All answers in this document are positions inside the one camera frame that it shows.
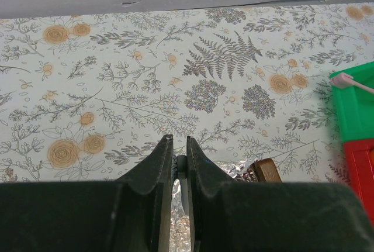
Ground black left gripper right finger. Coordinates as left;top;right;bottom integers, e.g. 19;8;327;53
186;137;373;251

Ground pink toothbrush in bin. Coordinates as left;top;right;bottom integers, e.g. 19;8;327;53
330;73;373;94

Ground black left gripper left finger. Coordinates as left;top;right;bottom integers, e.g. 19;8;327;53
1;135;173;251

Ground green plastic bin far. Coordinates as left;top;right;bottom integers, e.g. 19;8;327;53
330;62;373;142

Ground red plastic bin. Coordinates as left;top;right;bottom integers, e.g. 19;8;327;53
344;139;373;225

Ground clear glass tray brown handles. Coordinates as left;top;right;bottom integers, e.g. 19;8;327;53
169;155;282;251

